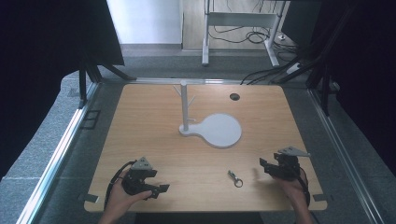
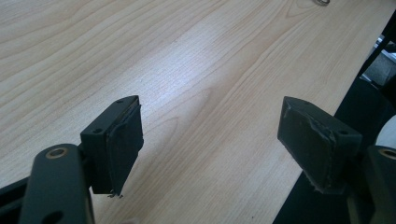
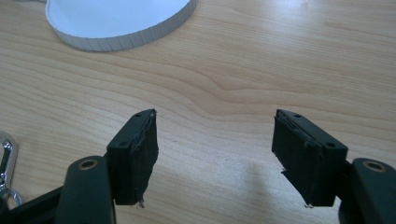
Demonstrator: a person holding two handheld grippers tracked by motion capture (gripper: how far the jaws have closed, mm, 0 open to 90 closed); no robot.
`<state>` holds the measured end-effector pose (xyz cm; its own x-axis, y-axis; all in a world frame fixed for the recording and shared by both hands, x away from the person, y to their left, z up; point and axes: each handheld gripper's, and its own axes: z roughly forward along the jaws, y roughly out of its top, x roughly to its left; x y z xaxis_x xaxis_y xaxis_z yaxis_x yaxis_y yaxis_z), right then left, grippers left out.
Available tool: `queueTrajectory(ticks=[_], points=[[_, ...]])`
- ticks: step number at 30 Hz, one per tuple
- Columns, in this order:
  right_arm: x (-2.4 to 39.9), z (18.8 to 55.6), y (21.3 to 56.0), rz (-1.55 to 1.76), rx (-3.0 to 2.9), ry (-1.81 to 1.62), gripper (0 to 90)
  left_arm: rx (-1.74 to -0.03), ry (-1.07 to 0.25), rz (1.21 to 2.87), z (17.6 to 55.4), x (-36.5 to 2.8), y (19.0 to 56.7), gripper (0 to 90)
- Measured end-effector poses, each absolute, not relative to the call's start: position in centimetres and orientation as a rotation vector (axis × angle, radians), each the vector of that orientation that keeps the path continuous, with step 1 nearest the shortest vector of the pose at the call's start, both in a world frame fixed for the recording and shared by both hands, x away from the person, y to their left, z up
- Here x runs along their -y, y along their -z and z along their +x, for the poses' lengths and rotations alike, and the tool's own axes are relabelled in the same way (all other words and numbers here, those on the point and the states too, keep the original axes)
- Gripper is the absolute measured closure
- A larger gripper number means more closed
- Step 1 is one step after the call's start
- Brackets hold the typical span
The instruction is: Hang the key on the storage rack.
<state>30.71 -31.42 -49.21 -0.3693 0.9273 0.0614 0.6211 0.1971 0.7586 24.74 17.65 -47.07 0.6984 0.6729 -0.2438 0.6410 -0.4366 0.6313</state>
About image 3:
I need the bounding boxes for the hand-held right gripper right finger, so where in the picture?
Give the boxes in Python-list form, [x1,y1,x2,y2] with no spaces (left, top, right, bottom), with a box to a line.
[271,108,349,209]

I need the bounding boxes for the white round paper plate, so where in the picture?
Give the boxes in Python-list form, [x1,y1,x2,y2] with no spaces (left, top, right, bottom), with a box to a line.
[45,0,200,52]

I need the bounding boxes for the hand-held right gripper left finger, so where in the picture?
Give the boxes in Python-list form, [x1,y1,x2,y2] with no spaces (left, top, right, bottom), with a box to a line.
[106,108,160,209]

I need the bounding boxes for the silver metal carabiner clip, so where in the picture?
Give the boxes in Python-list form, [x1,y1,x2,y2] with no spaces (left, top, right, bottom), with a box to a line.
[0,131,23,208]

